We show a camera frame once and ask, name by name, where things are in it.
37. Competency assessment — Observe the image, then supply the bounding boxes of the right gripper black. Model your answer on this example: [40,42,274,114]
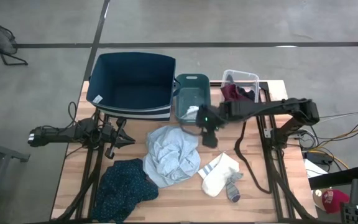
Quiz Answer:
[195,104,227,149]

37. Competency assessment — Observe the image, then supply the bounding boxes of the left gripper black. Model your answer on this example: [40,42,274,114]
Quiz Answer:
[100,123,136,150]

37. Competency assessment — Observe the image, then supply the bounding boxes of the white sock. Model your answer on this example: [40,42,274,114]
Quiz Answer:
[181,105,201,122]
[197,152,241,198]

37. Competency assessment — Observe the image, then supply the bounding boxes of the light blue shirt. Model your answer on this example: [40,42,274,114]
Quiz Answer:
[142,125,202,189]

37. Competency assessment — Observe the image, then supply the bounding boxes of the maroon cap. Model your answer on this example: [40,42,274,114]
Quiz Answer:
[220,83,246,103]

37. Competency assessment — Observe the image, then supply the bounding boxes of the navy dotted cloth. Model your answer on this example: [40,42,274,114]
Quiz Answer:
[91,158,160,224]

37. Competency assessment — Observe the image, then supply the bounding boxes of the grey striped sock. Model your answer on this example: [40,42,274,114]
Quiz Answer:
[225,171,245,203]

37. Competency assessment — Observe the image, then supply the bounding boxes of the teal plastic bin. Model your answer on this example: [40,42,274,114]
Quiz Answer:
[174,73,213,126]

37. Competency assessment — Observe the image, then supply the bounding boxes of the navy white striped fabric basket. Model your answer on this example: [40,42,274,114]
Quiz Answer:
[85,52,181,121]

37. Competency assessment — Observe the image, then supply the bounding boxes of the clear plastic box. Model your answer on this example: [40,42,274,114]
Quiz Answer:
[219,69,261,106]

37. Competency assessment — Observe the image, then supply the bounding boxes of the white paper sheet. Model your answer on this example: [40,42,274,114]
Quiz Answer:
[303,158,329,179]

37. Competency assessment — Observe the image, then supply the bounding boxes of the black power adapter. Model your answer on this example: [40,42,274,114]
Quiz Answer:
[304,151,334,166]

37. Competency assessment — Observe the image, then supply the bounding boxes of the black desk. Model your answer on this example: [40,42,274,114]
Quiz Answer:
[308,164,358,191]

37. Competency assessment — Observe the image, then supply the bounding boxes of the red cap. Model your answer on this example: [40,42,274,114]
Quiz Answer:
[321,189,351,215]

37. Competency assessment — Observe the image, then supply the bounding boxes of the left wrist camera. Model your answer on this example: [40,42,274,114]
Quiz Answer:
[104,145,117,160]

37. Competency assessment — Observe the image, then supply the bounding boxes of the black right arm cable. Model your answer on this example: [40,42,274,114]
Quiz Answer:
[178,123,205,137]

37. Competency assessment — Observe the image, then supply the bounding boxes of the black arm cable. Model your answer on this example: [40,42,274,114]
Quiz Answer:
[178,123,205,137]
[67,101,78,126]

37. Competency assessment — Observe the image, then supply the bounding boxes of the black strap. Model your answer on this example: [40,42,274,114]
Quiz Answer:
[234,119,273,195]

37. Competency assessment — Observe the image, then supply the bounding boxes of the black aluminium frame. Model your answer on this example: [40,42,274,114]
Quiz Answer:
[53,108,111,222]
[254,80,317,223]

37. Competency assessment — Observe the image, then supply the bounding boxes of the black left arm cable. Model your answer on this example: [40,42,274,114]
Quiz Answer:
[67,101,78,126]

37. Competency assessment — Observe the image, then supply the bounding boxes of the yellow cable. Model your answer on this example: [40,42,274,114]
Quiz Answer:
[306,123,358,170]

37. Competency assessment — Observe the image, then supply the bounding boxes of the grey cable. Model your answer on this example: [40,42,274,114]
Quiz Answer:
[318,110,358,120]

